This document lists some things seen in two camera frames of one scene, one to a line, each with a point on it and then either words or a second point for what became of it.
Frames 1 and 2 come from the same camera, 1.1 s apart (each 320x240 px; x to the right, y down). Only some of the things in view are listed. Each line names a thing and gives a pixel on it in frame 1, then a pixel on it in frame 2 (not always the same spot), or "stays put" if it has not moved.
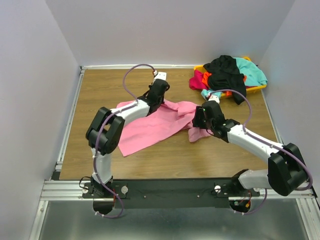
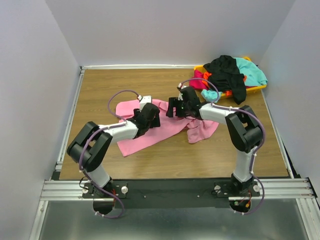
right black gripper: [199, 113] to [173, 102]
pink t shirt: [168, 117] stays put
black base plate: [169, 193] stays put
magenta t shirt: [196, 82] stays put
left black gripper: [150, 87] to [156, 122]
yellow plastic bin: [249, 89] stays put
